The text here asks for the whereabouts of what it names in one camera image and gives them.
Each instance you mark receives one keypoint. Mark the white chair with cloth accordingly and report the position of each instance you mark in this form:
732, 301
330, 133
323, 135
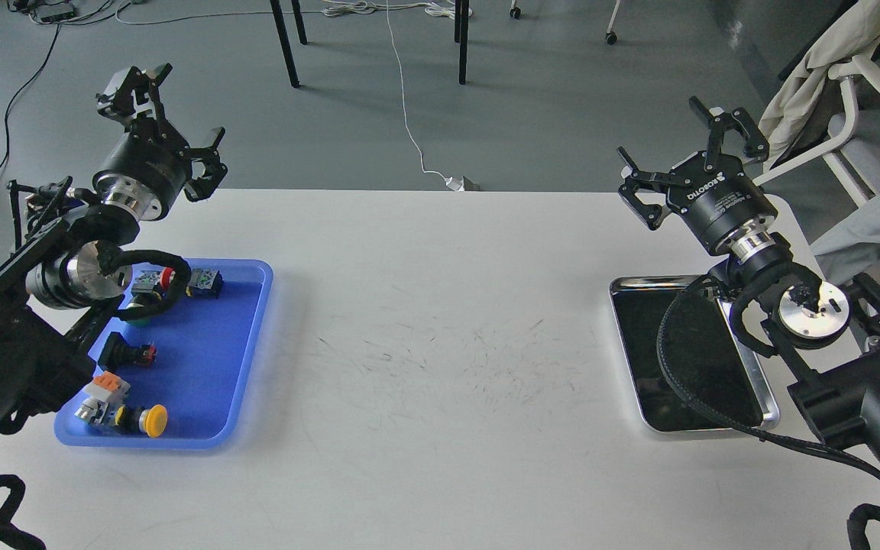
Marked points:
816, 112

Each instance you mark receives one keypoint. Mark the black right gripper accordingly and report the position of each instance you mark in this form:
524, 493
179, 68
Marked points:
721, 200

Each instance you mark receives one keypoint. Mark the grey power adapter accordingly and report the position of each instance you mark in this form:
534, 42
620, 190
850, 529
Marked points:
461, 184

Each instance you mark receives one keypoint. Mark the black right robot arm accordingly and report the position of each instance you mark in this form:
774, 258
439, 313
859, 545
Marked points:
827, 335

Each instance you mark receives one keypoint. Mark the green push button switch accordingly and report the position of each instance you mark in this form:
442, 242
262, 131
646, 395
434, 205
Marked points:
145, 290

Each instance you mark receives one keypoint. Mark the blue plastic tray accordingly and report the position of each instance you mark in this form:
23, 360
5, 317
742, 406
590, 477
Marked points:
205, 349

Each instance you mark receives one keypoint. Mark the yellow push button switch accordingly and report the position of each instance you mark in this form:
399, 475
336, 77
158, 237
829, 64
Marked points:
129, 420

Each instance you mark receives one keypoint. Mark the red push button switch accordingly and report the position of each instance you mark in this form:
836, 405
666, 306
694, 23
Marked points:
203, 284

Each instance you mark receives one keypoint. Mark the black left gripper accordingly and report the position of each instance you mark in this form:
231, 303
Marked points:
139, 176

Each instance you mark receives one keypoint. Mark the orange grey contact block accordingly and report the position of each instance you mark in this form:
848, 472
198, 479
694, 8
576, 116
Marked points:
106, 394

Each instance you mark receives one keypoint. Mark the black push button switch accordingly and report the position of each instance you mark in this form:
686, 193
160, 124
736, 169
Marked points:
117, 352

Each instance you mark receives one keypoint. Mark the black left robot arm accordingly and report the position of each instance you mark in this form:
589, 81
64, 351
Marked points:
70, 272

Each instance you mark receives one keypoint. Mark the silver metal tray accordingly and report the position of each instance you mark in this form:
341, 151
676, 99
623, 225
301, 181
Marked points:
702, 354

